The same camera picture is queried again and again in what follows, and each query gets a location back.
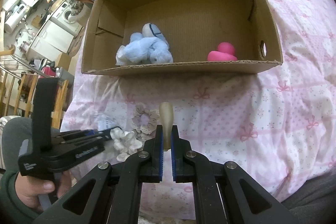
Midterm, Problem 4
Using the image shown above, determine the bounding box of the red suitcase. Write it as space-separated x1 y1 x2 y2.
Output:
42 66 56 77

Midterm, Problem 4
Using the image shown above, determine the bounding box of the beige lace scrunchie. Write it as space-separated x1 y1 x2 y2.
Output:
130 103 159 141

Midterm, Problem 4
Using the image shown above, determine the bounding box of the brown cardboard box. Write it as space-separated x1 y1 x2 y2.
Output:
81 0 283 76

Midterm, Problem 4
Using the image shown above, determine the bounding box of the clear plastic wrapper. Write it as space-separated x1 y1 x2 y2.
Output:
94 113 118 131

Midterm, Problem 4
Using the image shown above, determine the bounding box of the wooden chair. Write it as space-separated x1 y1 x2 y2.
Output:
1 69 70 128

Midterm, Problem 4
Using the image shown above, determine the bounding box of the blue plush toy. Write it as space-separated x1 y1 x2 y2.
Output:
116 23 173 66

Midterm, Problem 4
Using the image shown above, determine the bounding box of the white washing machine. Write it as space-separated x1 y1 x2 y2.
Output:
51 1 82 37

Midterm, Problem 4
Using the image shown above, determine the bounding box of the pink patterned bed quilt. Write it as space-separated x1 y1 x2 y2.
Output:
61 0 336 222

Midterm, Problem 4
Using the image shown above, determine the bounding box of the pink rubber duck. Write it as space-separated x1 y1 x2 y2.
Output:
207 42 238 62

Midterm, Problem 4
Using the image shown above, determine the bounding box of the white water heater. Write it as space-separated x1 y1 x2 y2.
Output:
4 3 29 34

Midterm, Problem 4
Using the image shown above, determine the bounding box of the person's left hand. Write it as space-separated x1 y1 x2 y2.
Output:
15 171 72 212

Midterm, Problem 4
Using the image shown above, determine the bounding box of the white kitchen cabinet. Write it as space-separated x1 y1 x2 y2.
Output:
26 20 74 61

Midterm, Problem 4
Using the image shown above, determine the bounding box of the white ruffled scrunchie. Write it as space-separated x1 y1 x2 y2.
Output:
112 130 143 162

